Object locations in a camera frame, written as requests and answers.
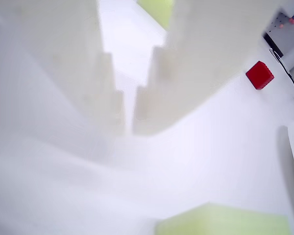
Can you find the red foam block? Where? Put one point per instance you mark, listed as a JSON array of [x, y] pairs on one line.
[[259, 74]]

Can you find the yellow-green foam block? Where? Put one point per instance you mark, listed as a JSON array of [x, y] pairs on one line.
[[159, 11], [223, 221]]

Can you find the grey perforated board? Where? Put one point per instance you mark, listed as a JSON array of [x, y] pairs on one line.
[[284, 34]]

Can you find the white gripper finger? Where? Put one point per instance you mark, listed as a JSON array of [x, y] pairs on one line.
[[51, 61], [198, 61]]

